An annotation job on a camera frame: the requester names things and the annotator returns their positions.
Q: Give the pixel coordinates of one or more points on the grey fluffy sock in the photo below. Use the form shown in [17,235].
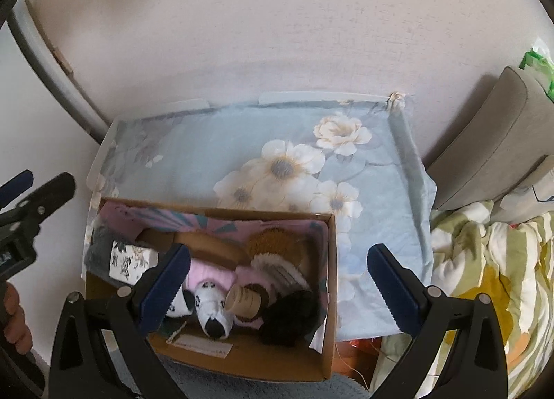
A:
[98,255]

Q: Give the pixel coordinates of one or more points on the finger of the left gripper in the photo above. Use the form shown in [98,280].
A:
[45,200]
[15,187]

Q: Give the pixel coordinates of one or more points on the green yellow floral blanket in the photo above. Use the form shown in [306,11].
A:
[512,264]

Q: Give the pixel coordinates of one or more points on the pink fluffy sock front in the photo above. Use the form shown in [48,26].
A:
[201,272]

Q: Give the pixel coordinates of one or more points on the grey sofa cushion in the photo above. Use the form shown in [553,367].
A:
[508,137]

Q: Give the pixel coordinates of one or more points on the grey curved pipe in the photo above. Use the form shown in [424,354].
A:
[50,70]

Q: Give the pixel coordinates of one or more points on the black fuzzy item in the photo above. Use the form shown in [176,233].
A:
[289,319]

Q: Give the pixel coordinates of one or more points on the tan cylindrical bottle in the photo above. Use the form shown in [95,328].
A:
[242,302]

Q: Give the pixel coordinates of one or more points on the blue floral table cloth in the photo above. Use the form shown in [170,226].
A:
[356,161]

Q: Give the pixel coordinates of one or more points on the green snack packet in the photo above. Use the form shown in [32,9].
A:
[538,63]

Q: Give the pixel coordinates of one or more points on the white tissue pack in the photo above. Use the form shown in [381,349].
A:
[128,262]

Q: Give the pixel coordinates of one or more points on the blue panda rug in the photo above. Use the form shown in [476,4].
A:
[195,383]

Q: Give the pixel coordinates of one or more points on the pink fluffy sock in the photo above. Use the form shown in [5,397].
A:
[259,282]
[201,272]

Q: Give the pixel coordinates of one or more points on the open cardboard box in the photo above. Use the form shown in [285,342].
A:
[218,236]

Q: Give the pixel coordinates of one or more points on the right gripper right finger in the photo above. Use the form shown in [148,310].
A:
[476,365]

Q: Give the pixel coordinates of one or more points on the person's left hand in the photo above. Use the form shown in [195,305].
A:
[16,330]

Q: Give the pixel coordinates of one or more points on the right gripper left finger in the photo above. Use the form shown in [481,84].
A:
[81,366]

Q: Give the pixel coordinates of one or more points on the white panda sock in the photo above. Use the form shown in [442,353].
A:
[209,301]
[182,305]

